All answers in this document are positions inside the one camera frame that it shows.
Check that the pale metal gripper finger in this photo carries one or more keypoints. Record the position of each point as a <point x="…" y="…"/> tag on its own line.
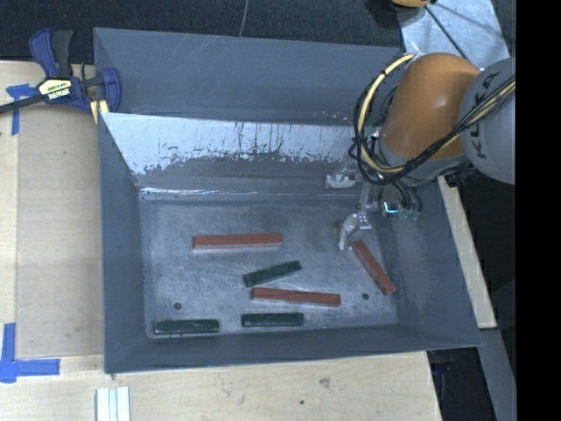
<point x="361" y="228"/>
<point x="344" y="234"/>

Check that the red-brown flat block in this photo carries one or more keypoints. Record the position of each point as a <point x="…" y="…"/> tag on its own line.
<point x="296" y="296"/>
<point x="236" y="240"/>
<point x="374" y="268"/>

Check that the dark green flat block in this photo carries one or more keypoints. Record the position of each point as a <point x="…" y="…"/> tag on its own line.
<point x="272" y="273"/>
<point x="271" y="319"/>
<point x="186" y="326"/>

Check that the grey metal bin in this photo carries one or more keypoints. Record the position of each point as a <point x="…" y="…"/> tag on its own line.
<point x="271" y="81"/>

